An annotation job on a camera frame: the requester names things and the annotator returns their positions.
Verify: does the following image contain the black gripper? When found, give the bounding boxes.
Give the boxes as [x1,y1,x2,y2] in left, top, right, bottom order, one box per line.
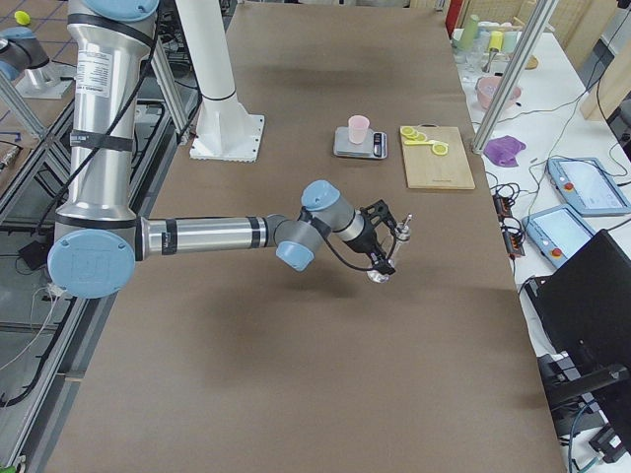
[345,200,396,275]

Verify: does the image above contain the pink plastic cup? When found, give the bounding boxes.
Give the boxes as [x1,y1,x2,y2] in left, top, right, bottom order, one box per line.
[347,114,370,145]

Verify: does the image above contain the digital kitchen scale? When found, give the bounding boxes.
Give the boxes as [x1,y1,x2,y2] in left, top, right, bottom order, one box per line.
[333,126,388,160]

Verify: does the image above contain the yellow cup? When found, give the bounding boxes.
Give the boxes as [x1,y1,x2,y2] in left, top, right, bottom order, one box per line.
[488,31,504,52]

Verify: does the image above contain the wooden cutting board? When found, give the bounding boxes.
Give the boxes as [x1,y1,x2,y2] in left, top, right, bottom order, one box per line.
[399,125,475,190]

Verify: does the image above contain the lemon slice pair top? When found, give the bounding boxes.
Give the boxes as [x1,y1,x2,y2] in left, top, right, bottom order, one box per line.
[431,142,449,156]

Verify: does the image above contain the yellow plastic knife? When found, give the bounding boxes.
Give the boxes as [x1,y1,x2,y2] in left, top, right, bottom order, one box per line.
[403,140,449,148]

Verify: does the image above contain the purple cloth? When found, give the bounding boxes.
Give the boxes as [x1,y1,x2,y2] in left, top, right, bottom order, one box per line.
[483,135,526,168]

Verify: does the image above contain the blue teach pendant near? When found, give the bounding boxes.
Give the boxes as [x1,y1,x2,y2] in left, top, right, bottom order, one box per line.
[522,204,596,269]

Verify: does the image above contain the blue teach pendant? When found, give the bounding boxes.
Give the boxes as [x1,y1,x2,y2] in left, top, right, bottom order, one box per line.
[547,158,630,217]
[522,204,596,269]

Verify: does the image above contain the pink bowl with ice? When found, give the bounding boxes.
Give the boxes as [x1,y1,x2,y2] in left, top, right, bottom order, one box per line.
[475,76,523,110]

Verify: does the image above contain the black monitor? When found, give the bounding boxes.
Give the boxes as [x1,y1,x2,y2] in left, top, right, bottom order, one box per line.
[526,230,630,415]

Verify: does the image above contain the blue teach pendant far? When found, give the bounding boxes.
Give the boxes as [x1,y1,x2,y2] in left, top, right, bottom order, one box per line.
[547,158,630,217]

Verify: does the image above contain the aluminium frame post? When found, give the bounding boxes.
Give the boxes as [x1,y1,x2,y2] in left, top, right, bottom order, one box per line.
[471,0,558,155]

